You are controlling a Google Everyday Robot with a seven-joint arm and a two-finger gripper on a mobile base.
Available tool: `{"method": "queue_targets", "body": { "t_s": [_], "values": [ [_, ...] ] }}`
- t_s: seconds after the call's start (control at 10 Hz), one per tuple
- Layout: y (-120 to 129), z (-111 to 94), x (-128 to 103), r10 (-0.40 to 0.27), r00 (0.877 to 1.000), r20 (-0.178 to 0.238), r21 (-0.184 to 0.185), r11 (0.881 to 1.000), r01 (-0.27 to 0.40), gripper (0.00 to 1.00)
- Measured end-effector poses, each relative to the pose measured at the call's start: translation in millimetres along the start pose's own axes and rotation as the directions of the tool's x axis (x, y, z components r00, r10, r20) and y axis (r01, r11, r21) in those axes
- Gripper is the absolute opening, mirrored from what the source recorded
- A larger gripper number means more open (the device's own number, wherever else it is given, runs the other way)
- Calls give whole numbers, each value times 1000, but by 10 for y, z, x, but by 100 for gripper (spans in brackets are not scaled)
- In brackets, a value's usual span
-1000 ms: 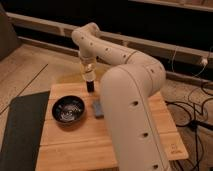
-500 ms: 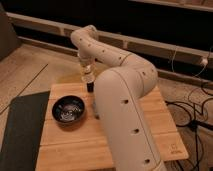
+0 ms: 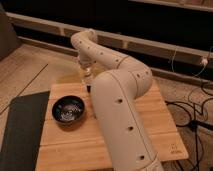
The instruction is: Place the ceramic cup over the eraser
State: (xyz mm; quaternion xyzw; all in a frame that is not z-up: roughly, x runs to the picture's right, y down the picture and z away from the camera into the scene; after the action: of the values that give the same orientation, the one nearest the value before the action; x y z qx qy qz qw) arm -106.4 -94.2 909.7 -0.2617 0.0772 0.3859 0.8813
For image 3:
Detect dark green mat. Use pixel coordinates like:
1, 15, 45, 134
0, 91, 49, 171

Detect black floor cables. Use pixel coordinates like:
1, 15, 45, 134
164, 81, 213, 171

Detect wooden board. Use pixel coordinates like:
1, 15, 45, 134
36, 83, 189, 171

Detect black ceramic bowl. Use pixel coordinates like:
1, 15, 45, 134
52, 95, 85, 125

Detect white wall plug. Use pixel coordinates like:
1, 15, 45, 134
200, 58, 208, 66

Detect white ceramic cup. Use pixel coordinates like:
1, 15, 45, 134
82, 69, 93, 86

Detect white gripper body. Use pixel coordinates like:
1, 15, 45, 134
78, 55, 96, 75

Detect black rectangular block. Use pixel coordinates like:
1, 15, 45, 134
86, 86, 91, 93

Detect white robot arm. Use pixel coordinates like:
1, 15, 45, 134
71, 29, 164, 171

